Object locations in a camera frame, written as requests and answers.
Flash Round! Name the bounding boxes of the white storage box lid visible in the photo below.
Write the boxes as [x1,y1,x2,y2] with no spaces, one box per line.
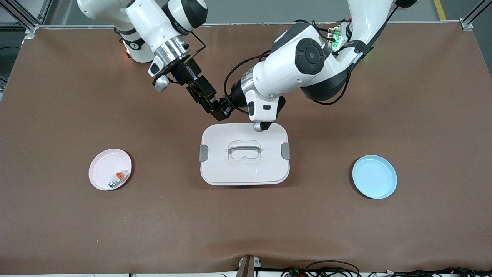
[200,122,291,186]

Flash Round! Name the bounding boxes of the brown table mat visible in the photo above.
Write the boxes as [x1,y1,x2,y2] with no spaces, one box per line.
[0,22,492,274]

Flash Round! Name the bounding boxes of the pale pink round plate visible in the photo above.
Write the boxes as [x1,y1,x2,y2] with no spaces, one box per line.
[88,149,132,191]

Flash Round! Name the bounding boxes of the small white clamp block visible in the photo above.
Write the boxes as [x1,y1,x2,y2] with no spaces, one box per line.
[238,257,263,269]

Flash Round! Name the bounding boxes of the light blue round plate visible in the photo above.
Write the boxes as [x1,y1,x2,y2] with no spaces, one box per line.
[352,155,398,200]

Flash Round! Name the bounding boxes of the grey lid handle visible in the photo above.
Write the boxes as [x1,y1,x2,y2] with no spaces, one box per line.
[229,145,262,155]

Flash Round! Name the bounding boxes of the black arm base cable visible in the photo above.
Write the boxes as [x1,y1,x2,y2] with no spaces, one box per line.
[294,18,335,36]

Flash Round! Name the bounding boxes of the orange white switch, green button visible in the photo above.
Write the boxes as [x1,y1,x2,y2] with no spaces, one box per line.
[108,172,129,189]

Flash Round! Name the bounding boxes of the black looped cable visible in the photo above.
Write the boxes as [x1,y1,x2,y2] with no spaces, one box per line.
[306,260,360,277]

